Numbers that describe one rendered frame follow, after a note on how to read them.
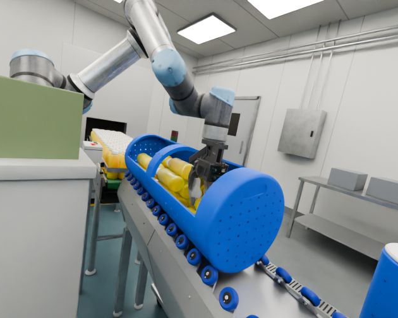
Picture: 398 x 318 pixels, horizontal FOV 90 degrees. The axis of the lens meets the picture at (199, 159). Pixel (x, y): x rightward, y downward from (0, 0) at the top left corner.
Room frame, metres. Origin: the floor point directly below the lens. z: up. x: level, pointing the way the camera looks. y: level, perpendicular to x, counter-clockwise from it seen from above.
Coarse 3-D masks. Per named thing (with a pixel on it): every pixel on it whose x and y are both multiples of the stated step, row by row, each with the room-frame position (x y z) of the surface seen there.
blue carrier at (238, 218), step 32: (128, 160) 1.06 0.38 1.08; (160, 160) 0.78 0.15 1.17; (224, 160) 0.70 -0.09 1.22; (160, 192) 0.67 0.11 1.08; (224, 192) 0.45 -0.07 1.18; (256, 192) 0.50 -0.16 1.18; (192, 224) 0.48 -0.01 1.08; (224, 224) 0.45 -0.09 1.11; (256, 224) 0.51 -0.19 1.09; (224, 256) 0.46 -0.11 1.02; (256, 256) 0.53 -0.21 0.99
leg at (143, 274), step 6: (144, 264) 1.21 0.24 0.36; (144, 270) 1.22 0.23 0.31; (138, 276) 1.24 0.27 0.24; (144, 276) 1.22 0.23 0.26; (138, 282) 1.23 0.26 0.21; (144, 282) 1.23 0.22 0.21; (138, 288) 1.21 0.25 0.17; (144, 288) 1.23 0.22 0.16; (138, 294) 1.21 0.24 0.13; (144, 294) 1.23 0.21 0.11; (138, 300) 1.21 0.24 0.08; (138, 306) 1.23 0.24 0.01
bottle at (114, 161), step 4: (112, 156) 1.24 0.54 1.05; (116, 156) 1.25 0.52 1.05; (112, 160) 1.23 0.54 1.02; (116, 160) 1.24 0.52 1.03; (108, 164) 1.24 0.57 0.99; (112, 164) 1.23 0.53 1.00; (116, 164) 1.24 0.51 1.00; (108, 172) 1.24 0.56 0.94; (112, 172) 1.23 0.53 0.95; (116, 172) 1.25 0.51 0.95; (108, 176) 1.23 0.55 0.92; (112, 176) 1.23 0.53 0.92; (116, 176) 1.25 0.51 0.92
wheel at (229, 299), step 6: (228, 288) 0.40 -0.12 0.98; (222, 294) 0.40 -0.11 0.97; (228, 294) 0.39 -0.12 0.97; (234, 294) 0.39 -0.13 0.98; (222, 300) 0.39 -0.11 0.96; (228, 300) 0.39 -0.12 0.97; (234, 300) 0.38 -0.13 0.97; (222, 306) 0.38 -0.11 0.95; (228, 306) 0.38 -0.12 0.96; (234, 306) 0.37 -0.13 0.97
